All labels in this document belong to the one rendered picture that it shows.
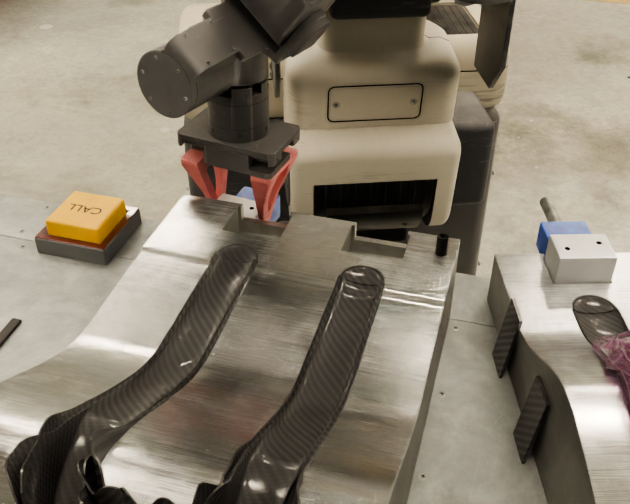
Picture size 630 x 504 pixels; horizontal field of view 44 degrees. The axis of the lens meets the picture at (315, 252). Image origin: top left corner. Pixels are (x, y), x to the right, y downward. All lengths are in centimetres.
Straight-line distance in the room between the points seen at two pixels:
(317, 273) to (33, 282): 31
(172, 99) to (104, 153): 205
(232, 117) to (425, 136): 37
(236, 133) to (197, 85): 10
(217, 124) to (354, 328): 24
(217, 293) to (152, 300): 5
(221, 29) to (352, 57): 38
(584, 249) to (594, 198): 181
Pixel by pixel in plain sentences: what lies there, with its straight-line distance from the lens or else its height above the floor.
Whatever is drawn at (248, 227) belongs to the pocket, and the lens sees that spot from 74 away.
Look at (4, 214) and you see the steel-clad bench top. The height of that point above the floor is 80.
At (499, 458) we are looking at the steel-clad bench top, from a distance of 64.
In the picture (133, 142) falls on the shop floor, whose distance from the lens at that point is 275.
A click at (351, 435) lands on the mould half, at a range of 51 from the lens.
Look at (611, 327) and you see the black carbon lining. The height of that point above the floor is 85.
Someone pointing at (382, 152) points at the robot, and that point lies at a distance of 102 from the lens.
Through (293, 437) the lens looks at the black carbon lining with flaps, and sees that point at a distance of 51.
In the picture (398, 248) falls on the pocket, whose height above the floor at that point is 87.
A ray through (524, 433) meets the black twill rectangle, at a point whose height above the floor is 82.
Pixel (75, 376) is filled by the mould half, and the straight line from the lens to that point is 56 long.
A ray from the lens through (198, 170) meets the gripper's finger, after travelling 77.
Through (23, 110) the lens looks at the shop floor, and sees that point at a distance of 308.
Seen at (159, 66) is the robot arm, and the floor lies 103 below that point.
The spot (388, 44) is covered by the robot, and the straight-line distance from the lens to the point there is 103.
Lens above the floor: 129
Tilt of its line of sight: 37 degrees down
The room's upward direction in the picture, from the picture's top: straight up
